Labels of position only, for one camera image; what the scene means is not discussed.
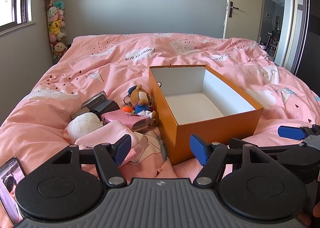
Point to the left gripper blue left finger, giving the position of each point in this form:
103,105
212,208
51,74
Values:
121,149

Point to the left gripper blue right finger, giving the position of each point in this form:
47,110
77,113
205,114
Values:
200,149

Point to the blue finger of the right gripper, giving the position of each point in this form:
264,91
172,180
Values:
295,133

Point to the pink cloth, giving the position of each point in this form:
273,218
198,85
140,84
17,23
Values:
111,133

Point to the pink wallet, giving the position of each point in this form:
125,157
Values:
134,122

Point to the orange crochet tangerine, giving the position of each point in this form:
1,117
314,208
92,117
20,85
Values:
128,109

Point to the white panda plush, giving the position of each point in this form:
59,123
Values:
81,125

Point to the dark grey box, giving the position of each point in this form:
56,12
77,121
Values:
106,106

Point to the brown bear plush keychain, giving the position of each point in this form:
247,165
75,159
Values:
140,101

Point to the photo card box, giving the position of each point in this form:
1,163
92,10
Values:
95,101

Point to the gold jewellery box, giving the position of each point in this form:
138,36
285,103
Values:
79,112

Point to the orange cardboard box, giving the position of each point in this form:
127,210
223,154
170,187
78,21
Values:
195,99

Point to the pink printed duvet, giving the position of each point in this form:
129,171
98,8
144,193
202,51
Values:
33,131

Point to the smartphone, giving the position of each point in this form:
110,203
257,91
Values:
11,174

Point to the plush toy storage tube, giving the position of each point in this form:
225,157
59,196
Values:
56,29

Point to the beige door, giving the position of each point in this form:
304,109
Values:
246,22

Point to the black door handle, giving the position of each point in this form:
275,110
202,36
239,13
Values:
231,8

